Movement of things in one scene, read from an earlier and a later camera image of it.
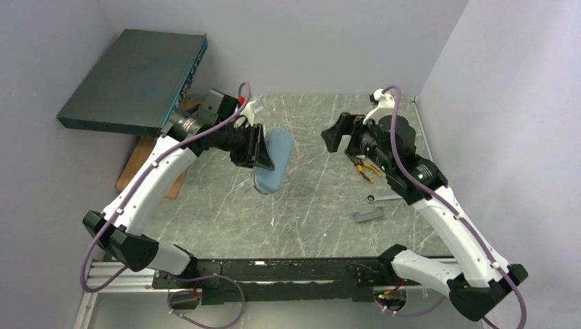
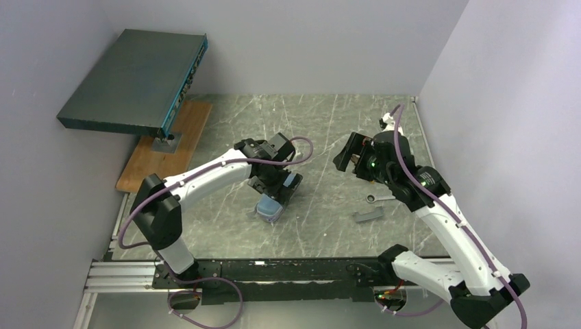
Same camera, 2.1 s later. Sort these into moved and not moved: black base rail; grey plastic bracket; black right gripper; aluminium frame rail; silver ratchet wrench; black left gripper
Moved: black left gripper; black right gripper
Not moved: silver ratchet wrench; black base rail; aluminium frame rail; grey plastic bracket
